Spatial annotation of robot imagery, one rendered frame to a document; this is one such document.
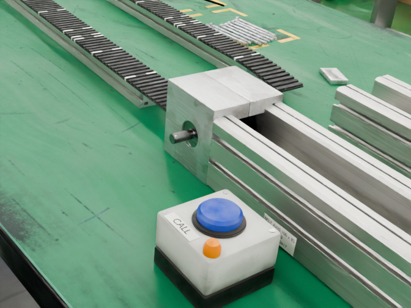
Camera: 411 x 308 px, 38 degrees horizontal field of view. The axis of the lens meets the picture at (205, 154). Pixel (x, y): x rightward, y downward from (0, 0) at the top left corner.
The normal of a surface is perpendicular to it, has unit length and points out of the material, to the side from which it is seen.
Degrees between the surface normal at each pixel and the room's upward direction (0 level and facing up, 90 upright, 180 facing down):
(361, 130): 90
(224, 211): 3
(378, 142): 90
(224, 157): 90
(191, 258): 90
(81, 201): 0
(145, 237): 0
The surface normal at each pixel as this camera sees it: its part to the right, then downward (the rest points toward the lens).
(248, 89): 0.09, -0.86
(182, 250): -0.80, 0.24
